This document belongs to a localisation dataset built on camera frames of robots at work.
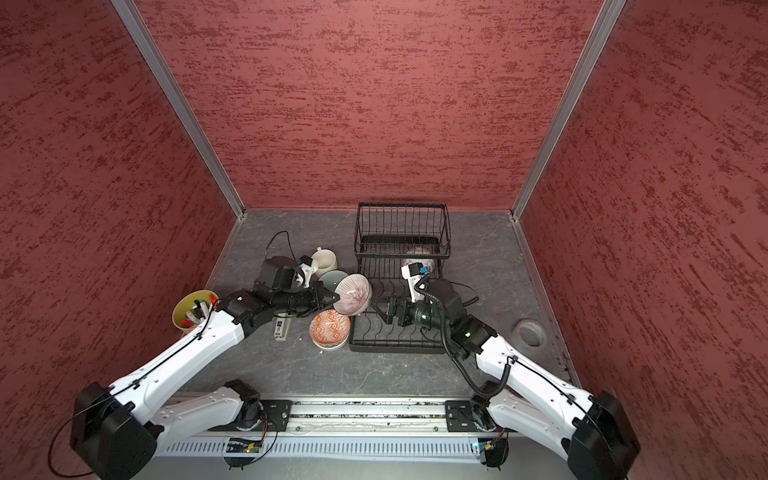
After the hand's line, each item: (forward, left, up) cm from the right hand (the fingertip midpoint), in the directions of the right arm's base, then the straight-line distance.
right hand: (378, 310), depth 73 cm
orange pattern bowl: (+2, +15, -15) cm, 22 cm away
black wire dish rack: (+38, -3, -15) cm, 41 cm away
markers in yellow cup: (+6, +51, -9) cm, 53 cm away
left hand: (+3, +11, -2) cm, 11 cm away
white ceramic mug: (+24, +18, -10) cm, 31 cm away
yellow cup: (+6, +53, -4) cm, 53 cm away
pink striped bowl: (+6, +6, -3) cm, 9 cm away
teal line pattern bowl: (+17, +16, -11) cm, 26 cm away
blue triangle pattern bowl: (+4, -11, +11) cm, 16 cm away
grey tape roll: (0, -45, -20) cm, 49 cm away
